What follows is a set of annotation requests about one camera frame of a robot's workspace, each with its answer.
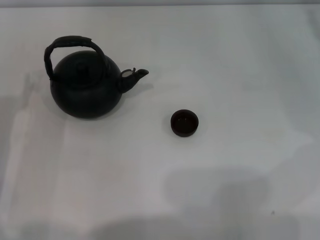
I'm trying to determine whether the dark brown small teacup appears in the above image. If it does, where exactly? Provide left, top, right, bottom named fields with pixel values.
left=170, top=109, right=200, bottom=138

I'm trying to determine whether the black round teapot with handle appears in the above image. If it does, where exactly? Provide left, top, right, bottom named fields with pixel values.
left=44, top=35, right=150, bottom=120

